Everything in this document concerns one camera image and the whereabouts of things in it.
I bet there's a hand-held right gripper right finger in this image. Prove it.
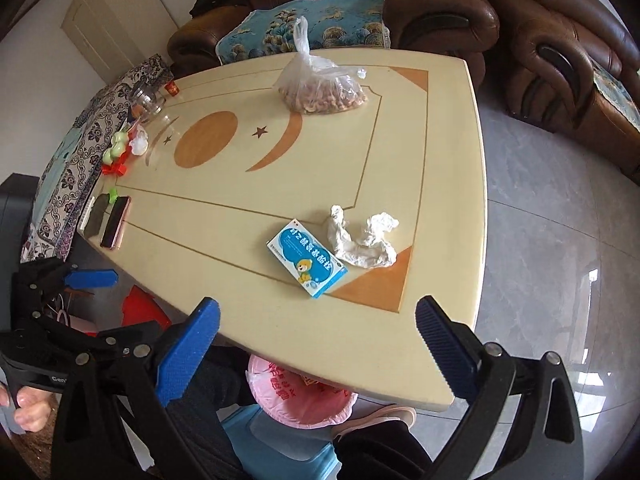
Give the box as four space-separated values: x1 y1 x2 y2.
415 295 586 480

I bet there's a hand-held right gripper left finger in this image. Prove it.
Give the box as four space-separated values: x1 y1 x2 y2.
50 297 221 480

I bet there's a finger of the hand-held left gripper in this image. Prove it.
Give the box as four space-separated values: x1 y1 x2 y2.
12 257 119 311
30 321 168 356

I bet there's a pink trash bag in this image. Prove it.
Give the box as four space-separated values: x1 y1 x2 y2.
245 352 360 428

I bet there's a blue cartoon medicine box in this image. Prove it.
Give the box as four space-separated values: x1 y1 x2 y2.
266 218 349 300

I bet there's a person's left hand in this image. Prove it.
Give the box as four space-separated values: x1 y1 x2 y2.
0 382 53 433

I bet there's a red bag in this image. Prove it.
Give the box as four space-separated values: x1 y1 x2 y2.
121 285 173 333

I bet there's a patterned floral cloth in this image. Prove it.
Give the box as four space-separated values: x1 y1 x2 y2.
20 54 173 263

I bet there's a pink smartphone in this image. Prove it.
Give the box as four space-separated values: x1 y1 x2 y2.
99 196 132 250

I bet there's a person's left leg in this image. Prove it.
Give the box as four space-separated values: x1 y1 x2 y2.
167 345 261 480

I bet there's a person's leg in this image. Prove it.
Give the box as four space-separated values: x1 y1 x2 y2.
332 417 433 480
167 345 261 480

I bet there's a black remote control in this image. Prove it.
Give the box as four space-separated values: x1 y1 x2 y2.
82 192 112 237

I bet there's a pink shoe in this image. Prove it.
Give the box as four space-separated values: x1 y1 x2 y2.
335 404 418 436

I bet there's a large crumpled white tissue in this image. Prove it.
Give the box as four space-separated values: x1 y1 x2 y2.
350 212 401 268

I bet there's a white green plastic toy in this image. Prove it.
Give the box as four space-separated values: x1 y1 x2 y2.
102 130 132 166

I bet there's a person's right leg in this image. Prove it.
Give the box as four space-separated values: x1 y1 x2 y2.
332 417 433 480

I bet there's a blue plastic stool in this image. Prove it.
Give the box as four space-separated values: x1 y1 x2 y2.
220 405 341 480

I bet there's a small crumpled white tissue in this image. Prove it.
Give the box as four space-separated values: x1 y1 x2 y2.
327 205 361 261

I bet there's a glass jar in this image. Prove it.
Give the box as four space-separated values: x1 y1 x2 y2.
129 80 167 118

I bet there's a beige coffee table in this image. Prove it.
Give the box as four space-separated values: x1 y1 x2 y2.
77 52 488 413

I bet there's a cream door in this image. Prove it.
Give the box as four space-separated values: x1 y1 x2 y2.
62 0 178 83

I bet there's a clear bag of peanuts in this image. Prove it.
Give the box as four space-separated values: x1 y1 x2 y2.
276 16 368 115

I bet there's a blue floral seat cover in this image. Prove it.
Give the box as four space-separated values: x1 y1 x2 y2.
215 0 393 66

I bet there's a brown leather armchair sofa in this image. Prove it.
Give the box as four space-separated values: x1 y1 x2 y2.
480 0 640 186

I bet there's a floral armrest cover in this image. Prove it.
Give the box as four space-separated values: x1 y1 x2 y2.
592 62 640 128

